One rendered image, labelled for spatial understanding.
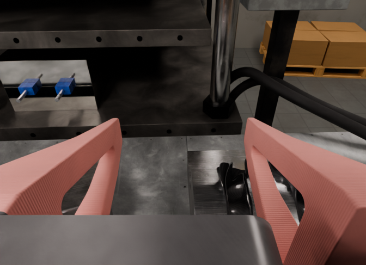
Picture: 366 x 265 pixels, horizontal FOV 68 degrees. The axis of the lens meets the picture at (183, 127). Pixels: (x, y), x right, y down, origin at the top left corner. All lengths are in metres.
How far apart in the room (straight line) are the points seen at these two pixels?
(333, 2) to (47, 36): 0.83
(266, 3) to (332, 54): 2.26
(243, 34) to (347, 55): 1.21
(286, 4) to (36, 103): 0.83
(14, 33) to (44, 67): 0.11
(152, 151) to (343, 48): 2.64
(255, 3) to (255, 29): 2.79
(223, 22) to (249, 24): 2.90
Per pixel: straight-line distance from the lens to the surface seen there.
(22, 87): 0.94
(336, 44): 3.09
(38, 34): 0.89
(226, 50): 0.77
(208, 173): 0.47
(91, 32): 0.84
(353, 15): 4.07
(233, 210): 0.45
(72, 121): 0.91
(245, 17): 3.60
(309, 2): 0.94
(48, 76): 0.93
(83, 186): 0.51
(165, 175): 0.65
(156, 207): 0.59
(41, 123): 0.94
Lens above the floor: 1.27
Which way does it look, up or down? 37 degrees down
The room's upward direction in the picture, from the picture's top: straight up
